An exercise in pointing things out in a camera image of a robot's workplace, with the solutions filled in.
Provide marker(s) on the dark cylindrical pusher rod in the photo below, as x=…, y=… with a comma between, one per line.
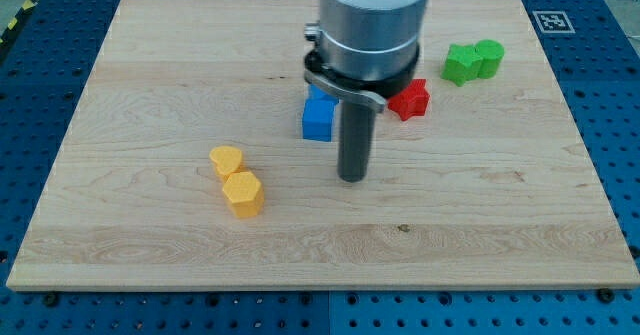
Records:
x=357, y=124

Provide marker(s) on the black flange with metal clamp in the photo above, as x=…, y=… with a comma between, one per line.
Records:
x=359, y=76

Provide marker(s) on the yellow hexagon block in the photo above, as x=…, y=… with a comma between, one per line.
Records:
x=244, y=194

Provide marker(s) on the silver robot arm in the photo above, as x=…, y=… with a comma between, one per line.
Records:
x=389, y=22

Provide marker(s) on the yellow heart block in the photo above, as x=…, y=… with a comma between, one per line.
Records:
x=226, y=161

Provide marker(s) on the red star block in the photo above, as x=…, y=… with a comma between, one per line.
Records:
x=413, y=101

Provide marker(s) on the blue block behind cube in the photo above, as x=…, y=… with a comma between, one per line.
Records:
x=315, y=93

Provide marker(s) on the green star block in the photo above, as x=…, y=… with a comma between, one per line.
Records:
x=462, y=64

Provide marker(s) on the green cylinder block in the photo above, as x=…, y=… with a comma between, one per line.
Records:
x=492, y=53

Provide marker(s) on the wooden board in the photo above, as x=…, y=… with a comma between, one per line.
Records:
x=492, y=189

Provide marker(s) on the fiducial marker tag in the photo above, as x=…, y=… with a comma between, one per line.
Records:
x=553, y=22

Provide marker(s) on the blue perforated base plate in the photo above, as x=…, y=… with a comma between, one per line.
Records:
x=41, y=81

